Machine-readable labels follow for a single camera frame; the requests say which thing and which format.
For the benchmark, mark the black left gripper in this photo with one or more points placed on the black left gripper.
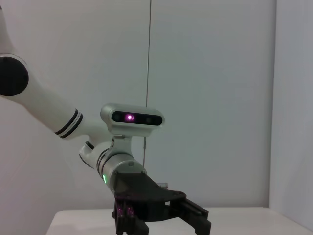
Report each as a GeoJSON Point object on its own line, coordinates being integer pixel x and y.
{"type": "Point", "coordinates": [137, 188]}

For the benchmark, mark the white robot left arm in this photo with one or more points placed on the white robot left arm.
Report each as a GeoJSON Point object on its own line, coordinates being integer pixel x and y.
{"type": "Point", "coordinates": [49, 105]}

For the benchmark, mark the left gripper silver stub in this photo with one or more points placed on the left gripper silver stub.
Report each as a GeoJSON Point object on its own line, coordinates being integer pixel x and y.
{"type": "Point", "coordinates": [163, 185]}

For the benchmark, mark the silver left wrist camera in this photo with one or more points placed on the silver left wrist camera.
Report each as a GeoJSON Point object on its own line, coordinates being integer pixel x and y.
{"type": "Point", "coordinates": [107, 117]}

